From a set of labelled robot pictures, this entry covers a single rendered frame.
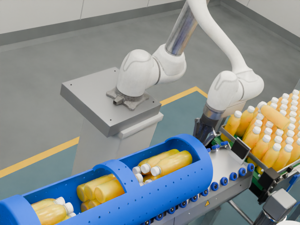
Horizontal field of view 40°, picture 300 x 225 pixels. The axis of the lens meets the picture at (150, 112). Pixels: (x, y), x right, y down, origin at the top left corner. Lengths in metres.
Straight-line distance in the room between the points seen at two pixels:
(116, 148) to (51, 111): 1.59
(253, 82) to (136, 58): 0.60
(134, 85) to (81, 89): 0.29
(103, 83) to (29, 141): 1.29
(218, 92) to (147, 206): 0.54
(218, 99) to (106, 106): 0.67
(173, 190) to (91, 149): 0.82
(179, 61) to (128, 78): 0.29
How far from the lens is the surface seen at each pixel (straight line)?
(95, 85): 2.26
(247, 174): 2.32
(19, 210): 1.42
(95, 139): 2.33
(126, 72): 2.09
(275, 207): 2.41
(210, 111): 1.76
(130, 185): 1.57
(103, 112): 2.09
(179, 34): 2.09
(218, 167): 2.26
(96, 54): 4.65
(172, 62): 2.15
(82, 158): 2.50
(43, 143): 3.41
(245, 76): 1.81
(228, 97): 1.71
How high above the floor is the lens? 2.36
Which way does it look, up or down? 36 degrees down
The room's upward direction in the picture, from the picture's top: 19 degrees clockwise
